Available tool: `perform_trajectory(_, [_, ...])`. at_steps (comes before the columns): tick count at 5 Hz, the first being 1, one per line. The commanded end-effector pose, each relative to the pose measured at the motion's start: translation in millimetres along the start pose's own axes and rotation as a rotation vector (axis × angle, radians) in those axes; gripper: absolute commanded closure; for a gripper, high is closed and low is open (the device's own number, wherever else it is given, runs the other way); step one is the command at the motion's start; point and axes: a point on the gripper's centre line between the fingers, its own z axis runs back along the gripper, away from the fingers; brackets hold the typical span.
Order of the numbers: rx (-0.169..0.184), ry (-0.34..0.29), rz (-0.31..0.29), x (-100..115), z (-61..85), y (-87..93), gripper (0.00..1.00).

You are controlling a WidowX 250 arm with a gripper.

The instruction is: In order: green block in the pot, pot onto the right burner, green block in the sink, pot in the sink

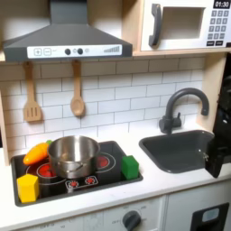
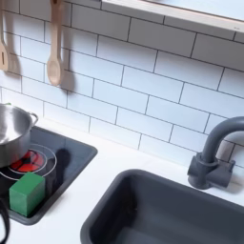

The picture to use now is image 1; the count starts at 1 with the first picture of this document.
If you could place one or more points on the yellow block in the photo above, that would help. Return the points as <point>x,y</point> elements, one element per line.
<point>27,189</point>

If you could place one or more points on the orange toy carrot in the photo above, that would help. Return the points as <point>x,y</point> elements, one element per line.
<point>36,154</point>

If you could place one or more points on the grey oven knob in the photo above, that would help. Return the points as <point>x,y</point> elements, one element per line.
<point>131,221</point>

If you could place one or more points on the grey range hood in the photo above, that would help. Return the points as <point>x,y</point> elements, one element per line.
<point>69,37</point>

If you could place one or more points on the black curved tap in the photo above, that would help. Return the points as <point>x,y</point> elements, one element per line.
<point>180,92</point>

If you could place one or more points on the wooden slotted spatula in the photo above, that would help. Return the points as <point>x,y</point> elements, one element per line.
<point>32,111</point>

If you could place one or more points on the white toy microwave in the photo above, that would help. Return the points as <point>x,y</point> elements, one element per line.
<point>183,40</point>

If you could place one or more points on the green block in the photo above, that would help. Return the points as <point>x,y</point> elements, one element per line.
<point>130,168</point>

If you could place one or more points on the black toy stove top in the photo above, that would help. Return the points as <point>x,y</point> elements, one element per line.
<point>112,173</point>

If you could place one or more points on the steel pot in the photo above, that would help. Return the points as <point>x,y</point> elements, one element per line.
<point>73,164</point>

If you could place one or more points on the black sink basin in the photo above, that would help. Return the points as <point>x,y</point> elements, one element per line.
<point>177,152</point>

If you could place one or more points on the wooden spoon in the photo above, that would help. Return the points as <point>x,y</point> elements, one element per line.
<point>77,105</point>

